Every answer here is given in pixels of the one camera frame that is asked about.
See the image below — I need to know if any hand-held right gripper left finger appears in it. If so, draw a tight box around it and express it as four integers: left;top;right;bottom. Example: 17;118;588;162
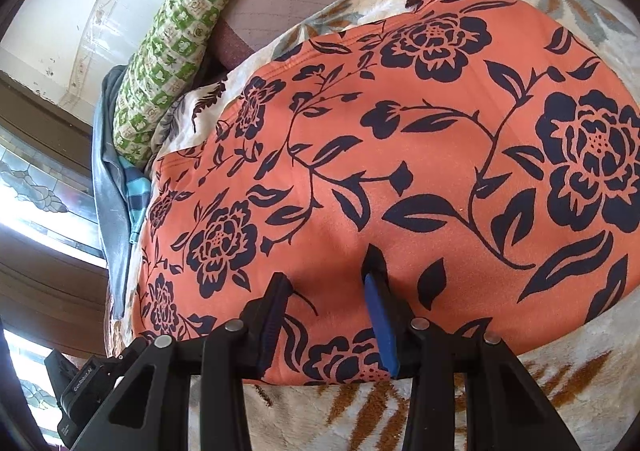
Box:
70;272;296;451

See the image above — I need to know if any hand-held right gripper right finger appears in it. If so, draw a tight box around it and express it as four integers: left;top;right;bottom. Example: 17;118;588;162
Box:
361;243;583;451

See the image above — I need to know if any orange floral blouse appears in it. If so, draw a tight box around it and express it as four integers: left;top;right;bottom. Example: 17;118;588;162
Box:
134;0;640;384

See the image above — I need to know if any wooden stained-glass door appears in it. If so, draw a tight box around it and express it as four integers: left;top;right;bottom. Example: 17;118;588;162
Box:
0;71;108;432

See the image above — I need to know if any teal striped cloth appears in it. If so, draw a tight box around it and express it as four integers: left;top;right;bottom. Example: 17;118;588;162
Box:
120;158;153;244

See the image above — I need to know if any light blue cloth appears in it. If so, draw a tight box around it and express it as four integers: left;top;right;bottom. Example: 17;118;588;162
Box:
92;65;138;319

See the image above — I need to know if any cream leaf-print blanket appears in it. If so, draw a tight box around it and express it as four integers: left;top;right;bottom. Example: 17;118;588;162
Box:
107;0;640;451

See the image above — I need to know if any green checked pillow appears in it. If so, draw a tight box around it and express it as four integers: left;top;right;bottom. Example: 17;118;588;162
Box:
112;0;271;167

